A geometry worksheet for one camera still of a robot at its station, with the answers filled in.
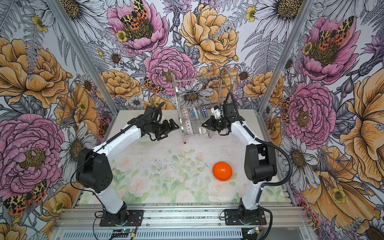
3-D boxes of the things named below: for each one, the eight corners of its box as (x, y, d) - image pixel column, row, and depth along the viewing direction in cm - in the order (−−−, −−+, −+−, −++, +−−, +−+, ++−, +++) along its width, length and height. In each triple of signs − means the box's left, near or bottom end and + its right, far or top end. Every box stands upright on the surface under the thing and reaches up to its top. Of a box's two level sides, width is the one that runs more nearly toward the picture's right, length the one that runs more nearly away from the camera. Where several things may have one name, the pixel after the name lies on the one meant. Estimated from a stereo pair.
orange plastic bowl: (213, 181, 88) (214, 178, 84) (212, 165, 94) (212, 161, 90) (232, 181, 88) (233, 178, 84) (229, 165, 94) (231, 161, 90)
